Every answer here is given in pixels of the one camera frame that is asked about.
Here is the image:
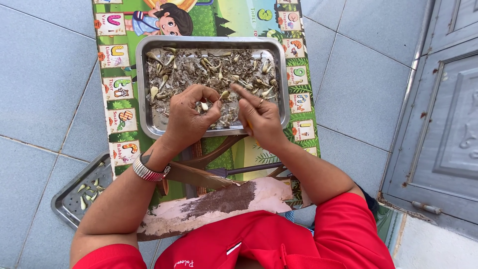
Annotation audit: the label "person's left hand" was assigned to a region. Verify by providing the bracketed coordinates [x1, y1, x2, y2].
[160, 84, 223, 165]

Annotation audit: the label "person's right hand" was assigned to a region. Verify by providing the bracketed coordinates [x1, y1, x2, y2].
[230, 83, 289, 152]

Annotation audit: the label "yellow handled paring knife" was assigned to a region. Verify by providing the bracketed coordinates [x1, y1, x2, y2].
[246, 120, 261, 147]

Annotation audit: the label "pile of cloves and peels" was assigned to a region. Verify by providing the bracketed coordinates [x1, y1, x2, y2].
[146, 47, 280, 128]

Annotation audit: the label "large brown bladed knife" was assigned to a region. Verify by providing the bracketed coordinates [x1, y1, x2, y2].
[161, 161, 241, 197]

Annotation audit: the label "steel tray with peels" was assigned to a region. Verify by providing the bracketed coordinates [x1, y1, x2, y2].
[135, 35, 291, 140]

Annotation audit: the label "silver metal wristwatch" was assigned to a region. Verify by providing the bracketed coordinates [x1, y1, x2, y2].
[132, 152, 172, 183]

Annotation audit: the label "colourful printed children's table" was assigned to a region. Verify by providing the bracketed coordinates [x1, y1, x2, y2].
[91, 0, 322, 241]

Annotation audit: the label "red polo shirt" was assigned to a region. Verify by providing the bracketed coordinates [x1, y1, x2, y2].
[72, 192, 396, 269]

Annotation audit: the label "group of peeled green-tipped cloves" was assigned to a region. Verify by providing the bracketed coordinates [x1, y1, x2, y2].
[76, 161, 107, 210]

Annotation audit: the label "steel tray with peeled cloves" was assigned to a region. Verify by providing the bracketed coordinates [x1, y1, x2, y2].
[51, 150, 113, 230]

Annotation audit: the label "green patterned mat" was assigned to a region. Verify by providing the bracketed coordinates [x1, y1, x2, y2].
[374, 204, 403, 255]

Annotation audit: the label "grey metal door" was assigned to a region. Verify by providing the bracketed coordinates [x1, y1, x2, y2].
[379, 0, 478, 240]

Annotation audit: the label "grey door bolt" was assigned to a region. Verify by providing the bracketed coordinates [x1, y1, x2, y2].
[412, 201, 442, 216]

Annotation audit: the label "dark handled tool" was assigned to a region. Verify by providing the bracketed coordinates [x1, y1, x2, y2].
[206, 161, 285, 179]

